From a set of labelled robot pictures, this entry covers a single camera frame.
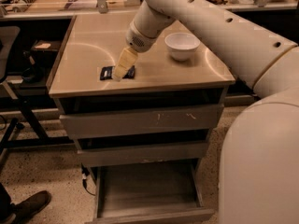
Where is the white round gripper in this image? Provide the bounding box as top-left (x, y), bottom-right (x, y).
top-left (112, 21), bottom-right (157, 81)

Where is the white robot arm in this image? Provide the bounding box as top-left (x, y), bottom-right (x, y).
top-left (113, 0), bottom-right (299, 224)

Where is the top grey drawer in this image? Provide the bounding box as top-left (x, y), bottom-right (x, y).
top-left (60, 105), bottom-right (223, 139)

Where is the grey drawer cabinet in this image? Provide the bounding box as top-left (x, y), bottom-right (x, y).
top-left (45, 10), bottom-right (237, 224)

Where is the middle grey drawer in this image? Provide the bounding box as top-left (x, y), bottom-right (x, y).
top-left (78, 141), bottom-right (209, 167)

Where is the open bottom grey drawer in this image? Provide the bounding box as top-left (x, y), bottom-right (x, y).
top-left (86, 161), bottom-right (214, 224)

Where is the white ceramic bowl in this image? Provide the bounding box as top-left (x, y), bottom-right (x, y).
top-left (164, 33), bottom-right (200, 62)

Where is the black box under desk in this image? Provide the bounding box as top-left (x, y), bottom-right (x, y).
top-left (31, 40), bottom-right (61, 64)

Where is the brown shoe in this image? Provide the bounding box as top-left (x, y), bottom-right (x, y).
top-left (0, 190), bottom-right (51, 224)

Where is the black cable with plug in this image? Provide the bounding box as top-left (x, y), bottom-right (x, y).
top-left (80, 163), bottom-right (96, 197)

